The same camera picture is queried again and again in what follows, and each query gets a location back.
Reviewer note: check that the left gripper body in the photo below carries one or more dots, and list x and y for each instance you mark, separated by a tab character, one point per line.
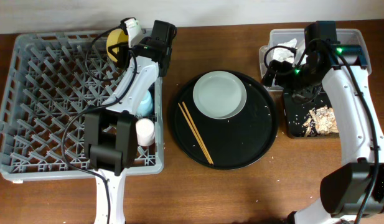
125	50

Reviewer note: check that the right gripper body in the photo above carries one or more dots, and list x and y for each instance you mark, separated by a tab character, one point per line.
302	84

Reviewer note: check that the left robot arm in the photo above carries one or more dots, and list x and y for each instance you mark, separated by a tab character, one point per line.
110	133

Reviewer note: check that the round black tray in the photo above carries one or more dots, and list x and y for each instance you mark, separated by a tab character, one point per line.
232	143

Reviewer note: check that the food scraps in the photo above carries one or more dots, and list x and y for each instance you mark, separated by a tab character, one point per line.
320	121

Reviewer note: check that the black rectangular tray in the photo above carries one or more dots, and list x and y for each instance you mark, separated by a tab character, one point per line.
296	114

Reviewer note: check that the blue cup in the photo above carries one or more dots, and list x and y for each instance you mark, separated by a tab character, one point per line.
146	106

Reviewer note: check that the grey plate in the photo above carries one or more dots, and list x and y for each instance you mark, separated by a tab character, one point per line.
219	94

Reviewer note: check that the pink cup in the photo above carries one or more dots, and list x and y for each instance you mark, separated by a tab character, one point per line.
145	131

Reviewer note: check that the yellow bowl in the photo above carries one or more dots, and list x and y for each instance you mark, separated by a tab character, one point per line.
115	37

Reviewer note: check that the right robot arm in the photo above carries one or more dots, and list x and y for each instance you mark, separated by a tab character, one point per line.
322	57

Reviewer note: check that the grey dishwasher rack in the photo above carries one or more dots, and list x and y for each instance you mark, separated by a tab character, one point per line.
52	77

